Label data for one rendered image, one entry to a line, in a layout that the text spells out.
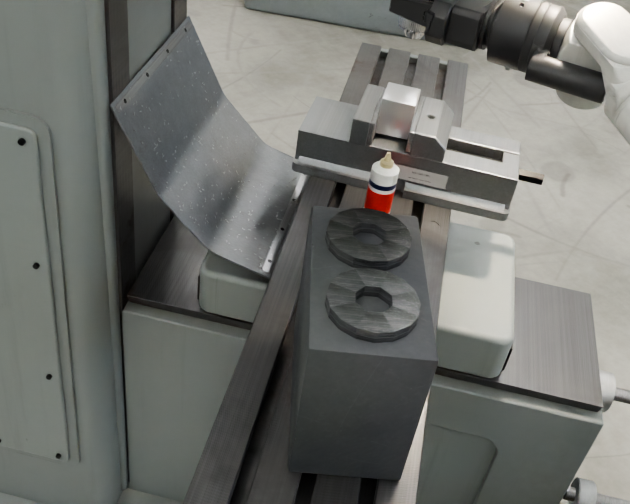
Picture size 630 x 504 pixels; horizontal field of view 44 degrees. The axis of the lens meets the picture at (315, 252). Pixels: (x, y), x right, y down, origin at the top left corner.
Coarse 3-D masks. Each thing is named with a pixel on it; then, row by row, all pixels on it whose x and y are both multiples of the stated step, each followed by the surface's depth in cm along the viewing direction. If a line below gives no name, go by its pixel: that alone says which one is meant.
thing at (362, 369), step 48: (336, 240) 80; (384, 240) 83; (336, 288) 74; (384, 288) 75; (336, 336) 71; (384, 336) 71; (432, 336) 73; (336, 384) 73; (384, 384) 73; (336, 432) 77; (384, 432) 77
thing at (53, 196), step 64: (0, 0) 94; (64, 0) 93; (128, 0) 103; (0, 64) 99; (64, 64) 97; (128, 64) 106; (0, 128) 103; (64, 128) 103; (0, 192) 110; (64, 192) 109; (128, 192) 118; (0, 256) 117; (64, 256) 116; (128, 256) 125; (0, 320) 126; (64, 320) 123; (0, 384) 135; (64, 384) 133; (0, 448) 148; (64, 448) 143
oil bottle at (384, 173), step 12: (372, 168) 113; (384, 168) 113; (396, 168) 114; (372, 180) 114; (384, 180) 113; (396, 180) 114; (372, 192) 115; (384, 192) 114; (372, 204) 116; (384, 204) 115
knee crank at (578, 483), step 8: (576, 480) 135; (584, 480) 134; (568, 488) 134; (576, 488) 134; (584, 488) 132; (592, 488) 132; (568, 496) 133; (576, 496) 133; (584, 496) 132; (592, 496) 132; (600, 496) 133; (608, 496) 134
